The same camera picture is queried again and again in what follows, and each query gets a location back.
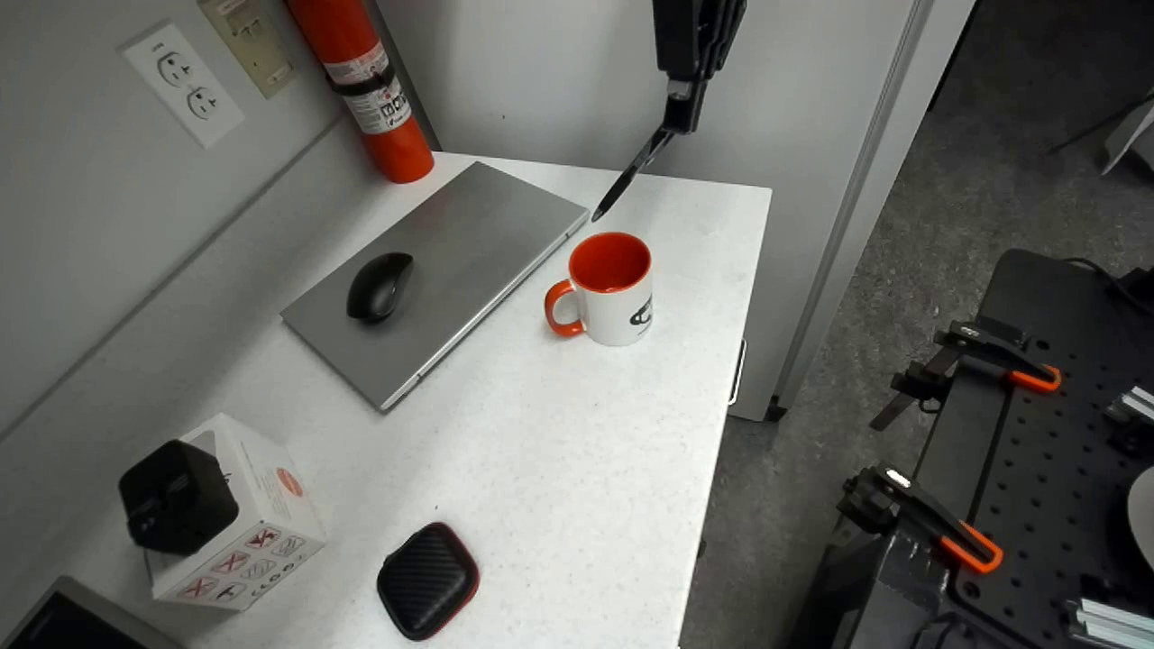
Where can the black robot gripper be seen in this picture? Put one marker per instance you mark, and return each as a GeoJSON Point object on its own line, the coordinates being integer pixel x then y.
{"type": "Point", "coordinates": [701, 37]}

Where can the black pen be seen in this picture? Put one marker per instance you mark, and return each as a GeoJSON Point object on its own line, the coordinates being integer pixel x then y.
{"type": "Point", "coordinates": [630, 177]}

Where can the white mug orange inside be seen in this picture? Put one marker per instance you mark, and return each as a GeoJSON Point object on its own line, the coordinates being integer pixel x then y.
{"type": "Point", "coordinates": [614, 306]}

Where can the grey closed laptop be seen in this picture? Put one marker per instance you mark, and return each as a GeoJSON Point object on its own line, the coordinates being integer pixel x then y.
{"type": "Point", "coordinates": [456, 263]}

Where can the red fire extinguisher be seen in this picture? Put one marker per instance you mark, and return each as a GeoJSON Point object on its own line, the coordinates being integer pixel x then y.
{"type": "Point", "coordinates": [361, 73]}

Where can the black computer mouse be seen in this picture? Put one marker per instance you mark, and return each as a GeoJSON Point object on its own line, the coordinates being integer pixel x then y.
{"type": "Point", "coordinates": [378, 288]}

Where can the black orange bar clamp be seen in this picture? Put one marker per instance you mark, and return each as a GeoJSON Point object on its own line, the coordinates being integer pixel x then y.
{"type": "Point", "coordinates": [995, 356]}
{"type": "Point", "coordinates": [926, 510]}

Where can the black perforated robot table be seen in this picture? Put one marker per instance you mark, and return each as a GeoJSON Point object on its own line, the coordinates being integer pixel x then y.
{"type": "Point", "coordinates": [1049, 480]}

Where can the black round puck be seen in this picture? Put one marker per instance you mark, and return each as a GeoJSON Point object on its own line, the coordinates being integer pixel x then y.
{"type": "Point", "coordinates": [428, 580]}

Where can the white box orange print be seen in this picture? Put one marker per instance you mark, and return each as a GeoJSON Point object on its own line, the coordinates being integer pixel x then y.
{"type": "Point", "coordinates": [258, 527]}

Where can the black cube device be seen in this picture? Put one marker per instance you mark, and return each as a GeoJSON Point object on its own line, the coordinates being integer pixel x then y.
{"type": "Point", "coordinates": [178, 493]}

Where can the silver aluminium extrusion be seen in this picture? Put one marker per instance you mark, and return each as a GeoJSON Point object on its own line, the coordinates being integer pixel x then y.
{"type": "Point", "coordinates": [1111, 622]}

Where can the black induction cooktop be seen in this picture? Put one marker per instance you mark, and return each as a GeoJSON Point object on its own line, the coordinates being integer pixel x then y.
{"type": "Point", "coordinates": [56, 616]}

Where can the beige wall switch plate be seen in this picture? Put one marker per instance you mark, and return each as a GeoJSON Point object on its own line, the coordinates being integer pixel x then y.
{"type": "Point", "coordinates": [248, 42]}

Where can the white wall power outlet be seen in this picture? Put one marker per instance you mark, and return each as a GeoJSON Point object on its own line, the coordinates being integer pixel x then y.
{"type": "Point", "coordinates": [183, 84]}

